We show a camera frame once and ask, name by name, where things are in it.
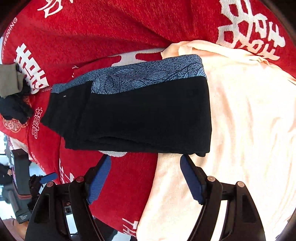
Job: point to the red sofa cover white characters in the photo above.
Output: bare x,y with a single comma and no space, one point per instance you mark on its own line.
54,42

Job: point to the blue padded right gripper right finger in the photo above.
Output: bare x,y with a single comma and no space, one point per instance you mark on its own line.
194,179

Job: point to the black garment pile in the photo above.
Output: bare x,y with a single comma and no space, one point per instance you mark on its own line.
15,107

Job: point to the black pants with blue waistband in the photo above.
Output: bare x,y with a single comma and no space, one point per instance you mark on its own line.
158,106

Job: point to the olive grey garment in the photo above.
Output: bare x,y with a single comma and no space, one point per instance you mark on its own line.
11,80

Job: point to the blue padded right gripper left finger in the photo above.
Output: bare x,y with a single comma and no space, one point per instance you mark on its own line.
96,177

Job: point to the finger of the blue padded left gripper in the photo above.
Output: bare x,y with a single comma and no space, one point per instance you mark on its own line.
47,178

